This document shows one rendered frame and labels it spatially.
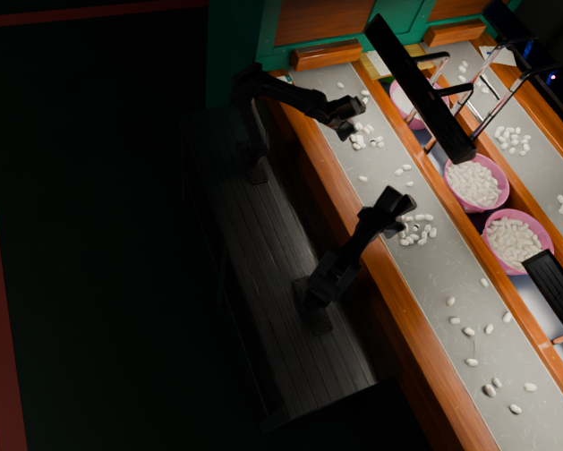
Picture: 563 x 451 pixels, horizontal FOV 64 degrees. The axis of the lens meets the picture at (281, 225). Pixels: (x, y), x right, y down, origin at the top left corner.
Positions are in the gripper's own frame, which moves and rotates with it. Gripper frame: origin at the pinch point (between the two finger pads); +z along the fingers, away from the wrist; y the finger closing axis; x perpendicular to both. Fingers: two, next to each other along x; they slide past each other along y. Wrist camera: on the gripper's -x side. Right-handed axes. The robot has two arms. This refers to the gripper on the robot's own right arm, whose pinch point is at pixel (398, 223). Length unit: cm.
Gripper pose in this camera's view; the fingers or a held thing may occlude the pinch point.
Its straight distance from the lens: 154.6
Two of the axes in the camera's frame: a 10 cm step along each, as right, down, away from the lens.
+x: -7.1, 5.4, 4.6
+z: 5.9, 0.9, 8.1
